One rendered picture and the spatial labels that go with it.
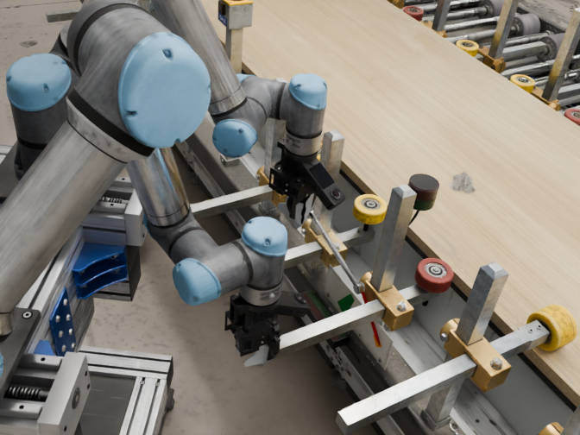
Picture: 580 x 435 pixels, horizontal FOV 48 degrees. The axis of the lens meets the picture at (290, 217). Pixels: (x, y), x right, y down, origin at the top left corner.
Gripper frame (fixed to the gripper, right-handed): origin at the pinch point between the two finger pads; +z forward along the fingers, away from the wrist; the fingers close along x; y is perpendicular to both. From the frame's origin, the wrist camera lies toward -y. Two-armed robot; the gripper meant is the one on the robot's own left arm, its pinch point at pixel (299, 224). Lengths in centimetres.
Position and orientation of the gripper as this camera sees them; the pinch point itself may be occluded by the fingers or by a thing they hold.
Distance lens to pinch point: 148.0
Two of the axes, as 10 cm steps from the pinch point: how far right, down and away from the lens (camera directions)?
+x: -6.5, 4.4, -6.2
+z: -0.9, 7.7, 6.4
